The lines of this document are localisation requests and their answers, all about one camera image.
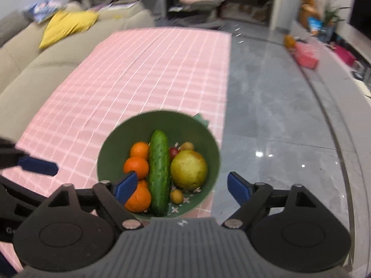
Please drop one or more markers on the beige sofa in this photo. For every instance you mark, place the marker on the beige sofa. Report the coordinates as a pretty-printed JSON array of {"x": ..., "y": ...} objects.
[{"x": 43, "y": 66}]

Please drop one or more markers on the blue snack bag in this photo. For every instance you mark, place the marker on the blue snack bag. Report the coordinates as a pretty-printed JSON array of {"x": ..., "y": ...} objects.
[{"x": 314, "y": 24}]

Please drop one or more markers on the gold vase with dried grass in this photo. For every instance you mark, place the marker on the gold vase with dried grass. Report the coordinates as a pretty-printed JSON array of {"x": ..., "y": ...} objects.
[{"x": 308, "y": 8}]

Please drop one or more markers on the blue patterned pillow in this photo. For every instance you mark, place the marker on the blue patterned pillow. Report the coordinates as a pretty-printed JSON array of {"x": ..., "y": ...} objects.
[{"x": 43, "y": 8}]

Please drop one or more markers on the pile of magazines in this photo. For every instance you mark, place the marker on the pile of magazines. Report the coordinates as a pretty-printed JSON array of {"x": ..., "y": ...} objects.
[{"x": 121, "y": 4}]

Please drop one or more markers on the white television cabinet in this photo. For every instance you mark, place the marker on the white television cabinet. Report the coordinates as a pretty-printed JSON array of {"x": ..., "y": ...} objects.
[{"x": 333, "y": 72}]

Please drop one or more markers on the orange tangerine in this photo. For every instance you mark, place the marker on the orange tangerine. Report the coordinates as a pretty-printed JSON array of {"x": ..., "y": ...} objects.
[
  {"x": 136, "y": 166},
  {"x": 139, "y": 150},
  {"x": 140, "y": 199}
]

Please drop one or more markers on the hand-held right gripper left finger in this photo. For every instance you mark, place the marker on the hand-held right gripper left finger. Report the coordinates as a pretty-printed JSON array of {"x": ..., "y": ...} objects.
[{"x": 127, "y": 184}]

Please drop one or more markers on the red cherry tomato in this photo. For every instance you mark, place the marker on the red cherry tomato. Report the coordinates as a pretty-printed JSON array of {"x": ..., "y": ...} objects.
[{"x": 174, "y": 152}]

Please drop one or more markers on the pink box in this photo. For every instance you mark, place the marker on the pink box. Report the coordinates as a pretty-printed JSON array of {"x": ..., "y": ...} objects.
[{"x": 307, "y": 55}]

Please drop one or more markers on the magenta box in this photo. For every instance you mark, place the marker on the magenta box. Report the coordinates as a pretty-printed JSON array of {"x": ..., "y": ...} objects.
[{"x": 345, "y": 55}]

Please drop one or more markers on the pink checked tablecloth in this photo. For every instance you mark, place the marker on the pink checked tablecloth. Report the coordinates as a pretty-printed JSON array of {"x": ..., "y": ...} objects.
[{"x": 145, "y": 72}]

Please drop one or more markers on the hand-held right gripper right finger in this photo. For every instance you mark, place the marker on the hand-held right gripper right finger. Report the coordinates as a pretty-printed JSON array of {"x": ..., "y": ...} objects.
[{"x": 237, "y": 185}]

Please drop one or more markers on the yellow-green pear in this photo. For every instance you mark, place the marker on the yellow-green pear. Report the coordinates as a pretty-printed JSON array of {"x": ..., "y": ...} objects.
[{"x": 189, "y": 169}]

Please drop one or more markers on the yellow pillow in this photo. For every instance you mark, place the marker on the yellow pillow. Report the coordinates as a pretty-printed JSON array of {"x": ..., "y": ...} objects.
[{"x": 68, "y": 26}]

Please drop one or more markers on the orange box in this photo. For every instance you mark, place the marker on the orange box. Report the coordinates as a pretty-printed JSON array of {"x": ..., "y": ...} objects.
[{"x": 289, "y": 42}]

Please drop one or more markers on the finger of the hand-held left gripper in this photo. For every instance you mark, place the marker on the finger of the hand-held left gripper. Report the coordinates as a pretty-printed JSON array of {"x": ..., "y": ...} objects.
[
  {"x": 20, "y": 191},
  {"x": 39, "y": 165}
]

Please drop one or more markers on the white photo frame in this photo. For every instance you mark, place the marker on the white photo frame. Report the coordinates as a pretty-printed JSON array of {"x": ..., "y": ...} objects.
[{"x": 358, "y": 68}]

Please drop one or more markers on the green potted plant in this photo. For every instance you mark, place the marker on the green potted plant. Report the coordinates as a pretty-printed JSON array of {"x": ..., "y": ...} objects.
[{"x": 333, "y": 16}]

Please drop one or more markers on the green cucumber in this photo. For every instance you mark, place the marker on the green cucumber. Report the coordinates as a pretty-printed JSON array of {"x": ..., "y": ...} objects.
[{"x": 158, "y": 176}]

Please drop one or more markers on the green colander bowl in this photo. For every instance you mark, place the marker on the green colander bowl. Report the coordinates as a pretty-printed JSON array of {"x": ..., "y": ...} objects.
[{"x": 130, "y": 133}]

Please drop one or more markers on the grey cushion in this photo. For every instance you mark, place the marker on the grey cushion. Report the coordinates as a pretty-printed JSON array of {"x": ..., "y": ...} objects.
[{"x": 11, "y": 26}]

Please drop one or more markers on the black television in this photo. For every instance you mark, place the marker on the black television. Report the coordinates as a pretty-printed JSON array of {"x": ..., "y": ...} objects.
[{"x": 361, "y": 5}]

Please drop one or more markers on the brown longan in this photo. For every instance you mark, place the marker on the brown longan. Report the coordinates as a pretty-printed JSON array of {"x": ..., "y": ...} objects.
[
  {"x": 187, "y": 146},
  {"x": 176, "y": 196}
]

